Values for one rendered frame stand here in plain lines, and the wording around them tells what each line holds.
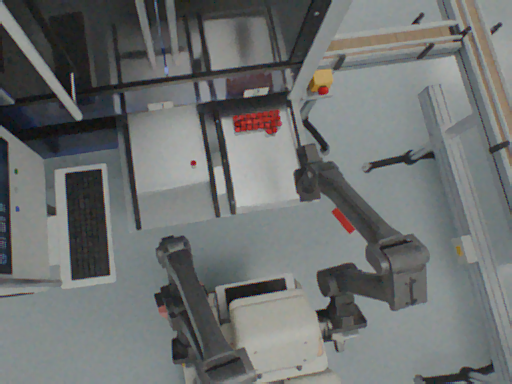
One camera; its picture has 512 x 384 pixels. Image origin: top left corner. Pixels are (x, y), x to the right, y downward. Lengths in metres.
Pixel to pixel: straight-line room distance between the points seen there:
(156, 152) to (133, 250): 0.95
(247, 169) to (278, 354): 0.75
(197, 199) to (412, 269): 0.91
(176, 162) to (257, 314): 0.73
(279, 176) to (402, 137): 1.32
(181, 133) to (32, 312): 1.37
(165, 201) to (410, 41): 1.15
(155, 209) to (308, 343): 0.76
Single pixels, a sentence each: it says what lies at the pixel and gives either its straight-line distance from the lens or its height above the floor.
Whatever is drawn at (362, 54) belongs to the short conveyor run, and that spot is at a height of 0.93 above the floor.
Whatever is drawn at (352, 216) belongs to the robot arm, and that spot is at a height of 1.50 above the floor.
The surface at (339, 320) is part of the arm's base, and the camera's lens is 1.40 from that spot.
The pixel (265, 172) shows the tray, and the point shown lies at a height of 0.88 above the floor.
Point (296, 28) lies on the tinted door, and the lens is 1.35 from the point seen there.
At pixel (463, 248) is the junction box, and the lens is 2.34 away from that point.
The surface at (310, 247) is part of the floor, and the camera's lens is 2.64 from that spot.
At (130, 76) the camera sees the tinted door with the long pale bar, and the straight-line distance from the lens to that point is 1.45.
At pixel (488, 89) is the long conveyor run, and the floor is 0.93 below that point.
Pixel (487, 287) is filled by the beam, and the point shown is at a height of 0.55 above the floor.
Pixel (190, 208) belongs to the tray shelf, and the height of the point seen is 0.88.
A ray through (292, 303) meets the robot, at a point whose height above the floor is 1.34.
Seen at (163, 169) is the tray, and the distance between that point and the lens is 1.74.
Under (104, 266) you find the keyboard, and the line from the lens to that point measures 1.78.
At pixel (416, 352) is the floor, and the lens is 2.83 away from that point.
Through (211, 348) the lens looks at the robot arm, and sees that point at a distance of 1.00.
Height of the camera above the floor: 2.57
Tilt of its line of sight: 75 degrees down
